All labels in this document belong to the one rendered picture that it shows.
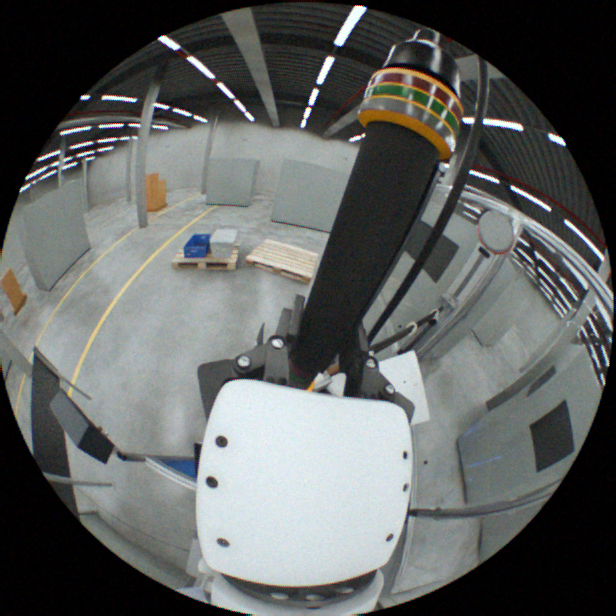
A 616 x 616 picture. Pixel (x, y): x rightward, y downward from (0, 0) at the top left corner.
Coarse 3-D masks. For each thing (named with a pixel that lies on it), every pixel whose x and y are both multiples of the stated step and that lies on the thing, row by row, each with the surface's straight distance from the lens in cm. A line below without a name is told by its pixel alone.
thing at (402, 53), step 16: (416, 32) 15; (432, 32) 14; (400, 48) 11; (416, 48) 11; (432, 48) 11; (448, 48) 15; (384, 64) 11; (400, 64) 14; (416, 64) 10; (432, 64) 10; (448, 64) 11; (448, 80) 10
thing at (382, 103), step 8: (368, 104) 9; (376, 104) 8; (384, 104) 8; (392, 104) 8; (400, 104) 8; (408, 104) 8; (360, 112) 9; (400, 112) 8; (408, 112) 8; (416, 112) 8; (424, 112) 8; (424, 120) 8; (432, 120) 8; (440, 120) 8; (432, 128) 8; (440, 128) 8; (448, 128) 8; (448, 136) 8; (448, 144) 8
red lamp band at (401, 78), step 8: (376, 80) 9; (384, 80) 9; (392, 80) 9; (400, 80) 9; (408, 80) 9; (416, 80) 9; (424, 80) 9; (424, 88) 9; (432, 88) 9; (440, 96) 9; (448, 96) 9; (448, 104) 9; (456, 104) 9; (456, 112) 9
